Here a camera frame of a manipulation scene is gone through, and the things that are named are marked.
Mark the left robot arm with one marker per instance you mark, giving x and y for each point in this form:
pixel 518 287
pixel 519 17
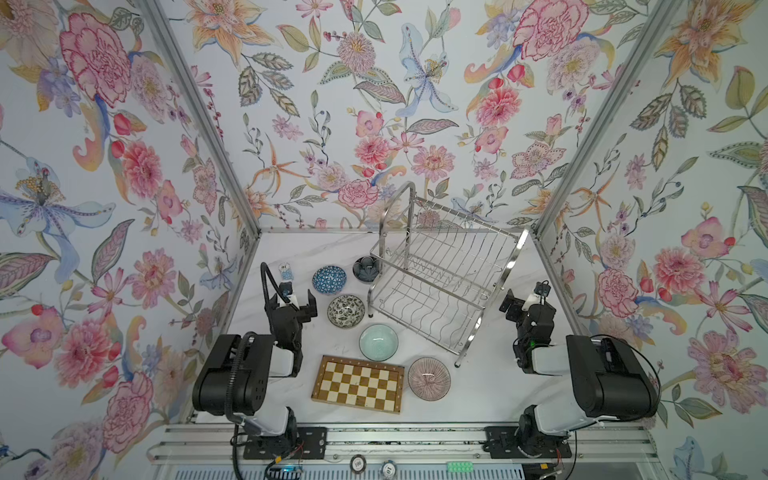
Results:
pixel 234 380

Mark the steel wire dish rack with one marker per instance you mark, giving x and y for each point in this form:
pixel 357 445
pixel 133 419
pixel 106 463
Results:
pixel 440 269

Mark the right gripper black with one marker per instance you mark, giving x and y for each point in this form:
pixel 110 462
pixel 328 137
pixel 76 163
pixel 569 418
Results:
pixel 519 309

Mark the mint green bowl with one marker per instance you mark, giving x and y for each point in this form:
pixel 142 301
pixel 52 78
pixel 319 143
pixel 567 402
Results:
pixel 378 342

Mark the round gauge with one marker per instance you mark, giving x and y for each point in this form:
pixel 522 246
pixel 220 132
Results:
pixel 388 470
pixel 358 464

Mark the green connector block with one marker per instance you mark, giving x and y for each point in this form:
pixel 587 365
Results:
pixel 460 467

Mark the dark petal pattern bowl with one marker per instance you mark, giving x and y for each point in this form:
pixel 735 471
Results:
pixel 366 269

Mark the wooden chessboard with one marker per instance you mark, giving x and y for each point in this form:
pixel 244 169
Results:
pixel 363 384

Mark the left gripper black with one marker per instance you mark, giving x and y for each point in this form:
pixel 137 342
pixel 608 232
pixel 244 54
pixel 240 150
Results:
pixel 288 315

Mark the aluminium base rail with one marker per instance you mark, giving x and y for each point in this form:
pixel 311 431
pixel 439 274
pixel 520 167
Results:
pixel 410 442

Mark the blue patterned bowl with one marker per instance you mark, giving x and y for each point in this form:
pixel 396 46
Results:
pixel 329 280

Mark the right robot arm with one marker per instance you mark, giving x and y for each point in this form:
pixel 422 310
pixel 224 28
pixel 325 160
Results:
pixel 607 383

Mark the round gauge right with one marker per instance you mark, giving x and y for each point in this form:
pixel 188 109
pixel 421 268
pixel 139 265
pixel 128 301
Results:
pixel 388 470

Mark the round gauge left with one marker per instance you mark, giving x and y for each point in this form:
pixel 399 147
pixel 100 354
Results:
pixel 358 464

